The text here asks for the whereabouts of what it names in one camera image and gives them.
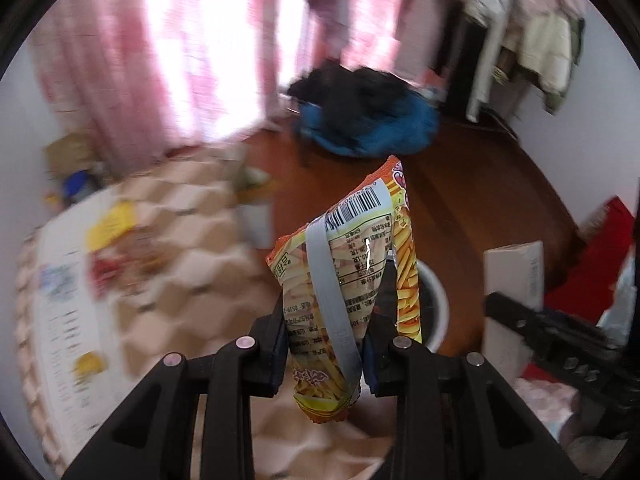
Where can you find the blue lidded bottle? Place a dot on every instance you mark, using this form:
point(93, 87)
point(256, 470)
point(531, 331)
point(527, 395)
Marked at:
point(80, 185)

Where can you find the large yellow wrapper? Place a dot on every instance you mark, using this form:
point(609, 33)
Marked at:
point(112, 225)

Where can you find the orange fries snack packet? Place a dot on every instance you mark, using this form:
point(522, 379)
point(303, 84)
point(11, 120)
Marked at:
point(345, 260)

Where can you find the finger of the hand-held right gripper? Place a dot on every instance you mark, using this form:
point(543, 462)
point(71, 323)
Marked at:
point(510, 317)

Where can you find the white puffer jacket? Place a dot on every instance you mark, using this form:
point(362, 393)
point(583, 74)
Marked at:
point(487, 5)

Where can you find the pink floral curtain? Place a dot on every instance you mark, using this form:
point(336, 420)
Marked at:
point(125, 60)

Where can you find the cream jacket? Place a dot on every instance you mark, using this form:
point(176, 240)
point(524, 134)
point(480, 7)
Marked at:
point(547, 50)

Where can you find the small yellow wrapper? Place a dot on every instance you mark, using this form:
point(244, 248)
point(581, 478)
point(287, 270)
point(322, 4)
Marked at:
point(90, 366)

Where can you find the red wrapper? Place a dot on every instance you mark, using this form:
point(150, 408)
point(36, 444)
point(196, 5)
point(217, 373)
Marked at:
point(120, 270)

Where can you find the brown paper bag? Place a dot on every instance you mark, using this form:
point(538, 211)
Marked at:
point(70, 152)

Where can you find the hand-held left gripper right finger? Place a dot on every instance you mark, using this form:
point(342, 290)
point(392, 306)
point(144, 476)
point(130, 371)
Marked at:
point(372, 366)

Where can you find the beige checkered cloth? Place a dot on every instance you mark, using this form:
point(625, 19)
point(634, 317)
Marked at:
point(200, 270)

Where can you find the white cardboard box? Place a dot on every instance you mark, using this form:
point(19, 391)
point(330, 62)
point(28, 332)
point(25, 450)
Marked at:
point(510, 275)

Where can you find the grey round trash bin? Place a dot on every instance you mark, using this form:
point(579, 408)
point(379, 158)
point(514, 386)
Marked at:
point(433, 300)

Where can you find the pile of dark and blue clothes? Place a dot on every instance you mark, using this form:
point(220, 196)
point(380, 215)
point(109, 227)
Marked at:
point(395, 130)

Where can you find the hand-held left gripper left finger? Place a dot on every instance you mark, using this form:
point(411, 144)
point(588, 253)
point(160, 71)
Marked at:
point(270, 355)

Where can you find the red blanket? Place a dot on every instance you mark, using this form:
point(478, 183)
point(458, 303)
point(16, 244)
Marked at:
point(600, 260)

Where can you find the olive green jacket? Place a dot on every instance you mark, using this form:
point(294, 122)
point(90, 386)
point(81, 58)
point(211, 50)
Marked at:
point(562, 95)

